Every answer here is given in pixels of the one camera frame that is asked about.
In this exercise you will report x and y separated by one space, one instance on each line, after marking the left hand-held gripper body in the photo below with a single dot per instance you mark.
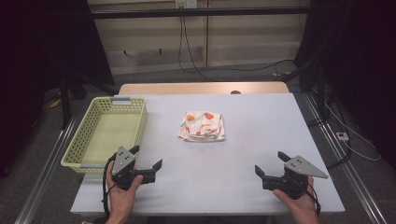
124 161

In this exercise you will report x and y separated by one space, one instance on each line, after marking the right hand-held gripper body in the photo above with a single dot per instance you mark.
295 180

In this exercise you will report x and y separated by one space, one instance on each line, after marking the yellow-green plastic basket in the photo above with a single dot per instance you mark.
106 133

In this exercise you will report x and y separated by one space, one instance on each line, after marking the white cloth with orange print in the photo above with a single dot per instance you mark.
202 126

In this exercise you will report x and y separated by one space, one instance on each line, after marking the person's right hand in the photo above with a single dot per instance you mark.
302 207

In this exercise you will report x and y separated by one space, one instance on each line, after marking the person's left hand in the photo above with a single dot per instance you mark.
122 197

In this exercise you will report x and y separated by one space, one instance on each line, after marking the white power adapter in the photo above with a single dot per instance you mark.
342 136

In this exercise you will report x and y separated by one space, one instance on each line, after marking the black metal stand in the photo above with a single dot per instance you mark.
320 93
65 102

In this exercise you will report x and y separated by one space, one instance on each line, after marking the yellow floor tape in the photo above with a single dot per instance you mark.
55 104
281 74

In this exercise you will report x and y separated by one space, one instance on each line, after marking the black curtain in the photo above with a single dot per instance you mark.
37 62
364 62

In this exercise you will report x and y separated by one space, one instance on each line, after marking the black horizontal metal bar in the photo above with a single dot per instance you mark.
218 12

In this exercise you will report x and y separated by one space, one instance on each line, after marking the aluminium floor rail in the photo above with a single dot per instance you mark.
46 168
342 161

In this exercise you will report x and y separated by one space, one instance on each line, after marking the white wall socket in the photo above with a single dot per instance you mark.
186 3

